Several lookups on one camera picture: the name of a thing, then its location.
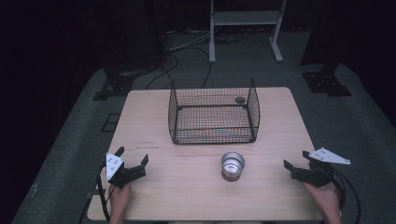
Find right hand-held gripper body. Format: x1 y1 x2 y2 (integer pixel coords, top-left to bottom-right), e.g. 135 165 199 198
290 147 351 189

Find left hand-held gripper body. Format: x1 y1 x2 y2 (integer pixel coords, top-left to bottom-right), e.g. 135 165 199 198
105 151 148 189

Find silver metal cup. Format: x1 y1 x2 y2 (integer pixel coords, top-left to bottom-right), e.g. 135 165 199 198
220 151 247 183

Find black wire mesh basket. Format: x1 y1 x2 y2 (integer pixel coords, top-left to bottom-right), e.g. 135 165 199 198
167 77 262 146

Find person's left hand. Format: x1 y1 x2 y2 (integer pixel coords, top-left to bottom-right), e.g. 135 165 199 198
107 183 132 224

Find person's right hand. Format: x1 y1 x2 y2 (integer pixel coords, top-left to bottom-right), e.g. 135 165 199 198
302 181 343 224

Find black stand base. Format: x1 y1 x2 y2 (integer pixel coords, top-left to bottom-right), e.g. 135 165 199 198
92 68 139 102
301 63 353 98

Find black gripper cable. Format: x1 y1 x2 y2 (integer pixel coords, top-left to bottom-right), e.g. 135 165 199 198
96 160 113 222
330 169 362 224

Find black floor cable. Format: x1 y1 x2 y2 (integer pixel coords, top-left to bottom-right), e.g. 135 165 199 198
145 46 213 91

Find white floor cables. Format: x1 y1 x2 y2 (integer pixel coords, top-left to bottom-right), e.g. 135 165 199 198
166 28 213 53

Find white metal stand frame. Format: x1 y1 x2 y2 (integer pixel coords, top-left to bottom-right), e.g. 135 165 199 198
208 0 288 64

